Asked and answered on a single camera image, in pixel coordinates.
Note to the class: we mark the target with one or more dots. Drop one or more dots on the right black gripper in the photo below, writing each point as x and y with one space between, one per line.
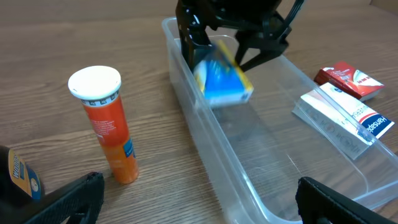
258 22

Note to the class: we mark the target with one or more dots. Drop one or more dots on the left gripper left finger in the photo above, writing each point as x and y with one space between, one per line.
78 202

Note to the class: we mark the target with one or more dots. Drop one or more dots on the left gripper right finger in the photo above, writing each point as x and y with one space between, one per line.
318 204

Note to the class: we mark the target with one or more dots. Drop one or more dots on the blue yellow VapoDrops box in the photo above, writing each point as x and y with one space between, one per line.
220 79

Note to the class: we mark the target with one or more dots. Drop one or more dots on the black tube white cap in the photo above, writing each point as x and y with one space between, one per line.
20 184

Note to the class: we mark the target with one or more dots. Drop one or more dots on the clear plastic container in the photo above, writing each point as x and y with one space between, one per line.
256 152

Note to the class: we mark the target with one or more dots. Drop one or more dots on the white blue Hansaplast box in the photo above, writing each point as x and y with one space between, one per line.
348 123

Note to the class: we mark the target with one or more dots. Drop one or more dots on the red white small box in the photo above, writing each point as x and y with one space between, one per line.
350 80

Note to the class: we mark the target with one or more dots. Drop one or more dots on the orange tube white cap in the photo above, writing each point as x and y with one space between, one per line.
98 89

